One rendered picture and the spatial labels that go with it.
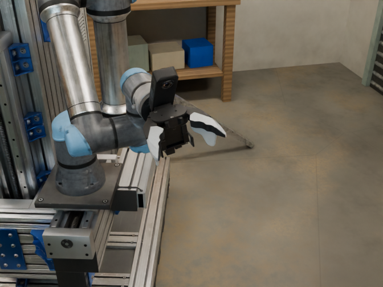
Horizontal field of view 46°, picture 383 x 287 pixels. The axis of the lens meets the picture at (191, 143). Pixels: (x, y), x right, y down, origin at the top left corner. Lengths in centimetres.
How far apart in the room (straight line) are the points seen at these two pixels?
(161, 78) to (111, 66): 44
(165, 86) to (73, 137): 28
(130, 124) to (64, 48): 23
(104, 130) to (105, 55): 28
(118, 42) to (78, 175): 40
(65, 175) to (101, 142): 36
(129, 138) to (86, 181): 35
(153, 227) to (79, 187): 85
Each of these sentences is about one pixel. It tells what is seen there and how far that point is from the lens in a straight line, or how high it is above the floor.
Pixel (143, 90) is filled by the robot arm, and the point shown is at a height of 125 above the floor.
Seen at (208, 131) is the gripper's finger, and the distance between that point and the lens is 84.
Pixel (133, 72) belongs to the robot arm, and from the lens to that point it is 105.
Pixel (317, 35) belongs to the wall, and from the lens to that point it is 462.
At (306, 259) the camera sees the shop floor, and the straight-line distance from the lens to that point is 237.
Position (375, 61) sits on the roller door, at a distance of 426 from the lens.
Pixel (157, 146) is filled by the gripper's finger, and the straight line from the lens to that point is 79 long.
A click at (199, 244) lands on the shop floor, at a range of 238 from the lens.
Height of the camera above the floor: 164
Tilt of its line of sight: 31 degrees down
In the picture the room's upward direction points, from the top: straight up
